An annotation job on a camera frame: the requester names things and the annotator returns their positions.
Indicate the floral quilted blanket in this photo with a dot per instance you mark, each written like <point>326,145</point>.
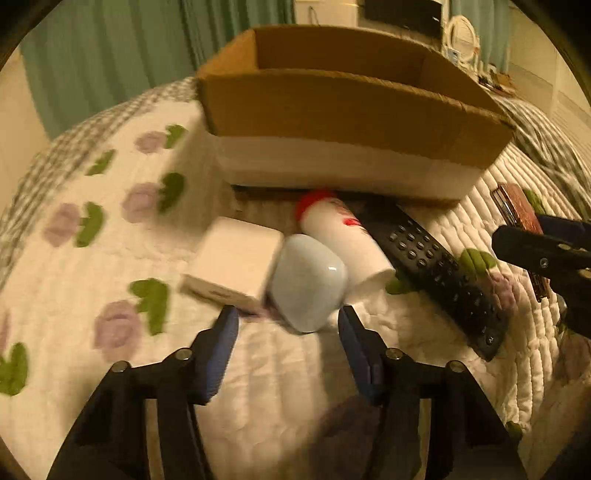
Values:
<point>115,258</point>

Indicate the black remote control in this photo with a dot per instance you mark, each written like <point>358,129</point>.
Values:
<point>438,272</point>

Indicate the green curtain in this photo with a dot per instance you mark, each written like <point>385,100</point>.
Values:
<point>101,50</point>

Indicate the white framed mirror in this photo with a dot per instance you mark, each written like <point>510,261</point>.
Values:
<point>461,34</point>

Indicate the white rectangular box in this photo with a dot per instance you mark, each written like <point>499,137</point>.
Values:
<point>235,263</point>

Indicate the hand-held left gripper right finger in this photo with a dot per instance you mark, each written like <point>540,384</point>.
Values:
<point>362,353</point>

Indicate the black television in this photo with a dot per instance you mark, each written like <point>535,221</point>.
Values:
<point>402,11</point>

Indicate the white bottle red cap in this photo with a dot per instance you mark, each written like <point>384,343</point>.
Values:
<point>344,240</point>

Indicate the brown patterned case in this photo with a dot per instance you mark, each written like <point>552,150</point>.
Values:
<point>521,217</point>

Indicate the pale blue rounded case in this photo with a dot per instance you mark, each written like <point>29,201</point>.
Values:
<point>310,284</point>

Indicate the cardboard box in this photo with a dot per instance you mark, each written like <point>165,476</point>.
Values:
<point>351,115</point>

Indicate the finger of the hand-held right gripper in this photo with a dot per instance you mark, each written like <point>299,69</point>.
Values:
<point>538,251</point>

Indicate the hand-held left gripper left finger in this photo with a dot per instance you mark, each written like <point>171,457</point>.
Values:
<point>220,350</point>

